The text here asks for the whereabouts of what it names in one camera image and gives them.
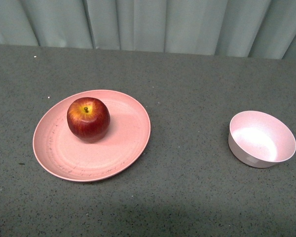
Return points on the pink round plate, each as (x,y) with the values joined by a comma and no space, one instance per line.
(67,157)

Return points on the pale grey curtain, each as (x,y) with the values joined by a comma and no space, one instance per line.
(240,28)

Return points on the light pink bowl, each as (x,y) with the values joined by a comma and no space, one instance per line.
(260,140)

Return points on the red apple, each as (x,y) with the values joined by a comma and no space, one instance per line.
(88,119)

